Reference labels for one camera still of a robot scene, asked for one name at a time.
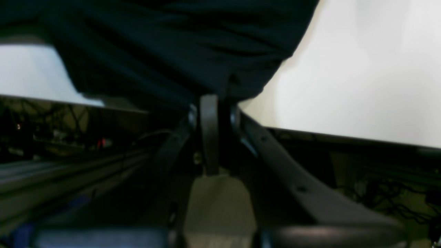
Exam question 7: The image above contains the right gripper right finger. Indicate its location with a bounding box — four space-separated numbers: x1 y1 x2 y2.
229 105 407 248

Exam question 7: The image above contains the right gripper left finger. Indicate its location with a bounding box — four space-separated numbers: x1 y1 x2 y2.
31 105 197 248

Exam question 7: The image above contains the black T-shirt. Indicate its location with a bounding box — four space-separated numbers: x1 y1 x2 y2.
1 0 319 112

